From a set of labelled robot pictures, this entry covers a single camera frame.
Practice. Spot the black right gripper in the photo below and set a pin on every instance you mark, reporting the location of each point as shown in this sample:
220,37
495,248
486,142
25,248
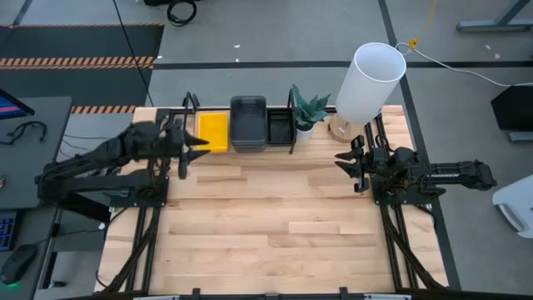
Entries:
375,164

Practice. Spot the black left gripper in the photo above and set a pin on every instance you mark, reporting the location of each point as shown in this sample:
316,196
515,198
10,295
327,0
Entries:
170,139

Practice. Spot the yellow slotted plastic basket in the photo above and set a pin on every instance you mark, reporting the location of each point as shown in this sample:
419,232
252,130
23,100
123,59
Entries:
214,149
213,130

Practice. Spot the grey translucent plastic bin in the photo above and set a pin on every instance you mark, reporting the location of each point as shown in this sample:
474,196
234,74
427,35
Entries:
248,150
248,121
248,146

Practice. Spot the black slotted plastic basket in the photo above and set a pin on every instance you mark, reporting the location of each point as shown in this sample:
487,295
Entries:
280,129

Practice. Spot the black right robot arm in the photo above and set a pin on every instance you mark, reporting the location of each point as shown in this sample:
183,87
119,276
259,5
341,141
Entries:
449,173

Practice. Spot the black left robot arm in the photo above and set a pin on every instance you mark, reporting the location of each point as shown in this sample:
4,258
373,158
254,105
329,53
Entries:
104,183

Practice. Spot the round wooden lamp base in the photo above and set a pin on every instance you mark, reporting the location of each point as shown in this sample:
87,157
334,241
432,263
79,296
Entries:
341,133

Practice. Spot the white plant pot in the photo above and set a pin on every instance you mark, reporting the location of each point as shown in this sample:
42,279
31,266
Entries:
305,135

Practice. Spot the green snake plant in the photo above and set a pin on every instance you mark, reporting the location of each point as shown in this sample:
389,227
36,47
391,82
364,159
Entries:
310,110

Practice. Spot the white cylindrical lamp shade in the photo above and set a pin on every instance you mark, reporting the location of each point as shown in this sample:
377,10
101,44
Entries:
366,91

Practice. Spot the black hazard-striped floor mat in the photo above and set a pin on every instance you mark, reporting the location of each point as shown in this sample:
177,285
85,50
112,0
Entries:
83,41

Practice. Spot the white chair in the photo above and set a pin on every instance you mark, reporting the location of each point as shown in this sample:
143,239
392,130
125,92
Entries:
514,200

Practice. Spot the dark grey desk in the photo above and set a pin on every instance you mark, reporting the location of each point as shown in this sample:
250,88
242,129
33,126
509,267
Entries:
25,175

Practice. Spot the black box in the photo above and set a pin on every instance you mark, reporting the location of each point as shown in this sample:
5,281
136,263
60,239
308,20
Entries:
514,108

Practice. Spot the computer monitor lit screen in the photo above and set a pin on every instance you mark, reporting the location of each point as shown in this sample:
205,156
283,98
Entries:
12,108

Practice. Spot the black keyboard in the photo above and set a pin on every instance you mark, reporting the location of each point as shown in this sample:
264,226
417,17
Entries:
6,229

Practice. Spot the black computer mouse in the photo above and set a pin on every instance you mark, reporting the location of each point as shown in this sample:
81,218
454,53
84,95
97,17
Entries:
18,263

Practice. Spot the black metal shelf frame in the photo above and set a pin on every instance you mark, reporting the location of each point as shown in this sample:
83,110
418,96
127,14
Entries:
291,100

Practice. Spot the grey metal table leg frame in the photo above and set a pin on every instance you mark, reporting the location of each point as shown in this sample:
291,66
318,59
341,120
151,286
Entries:
491,26

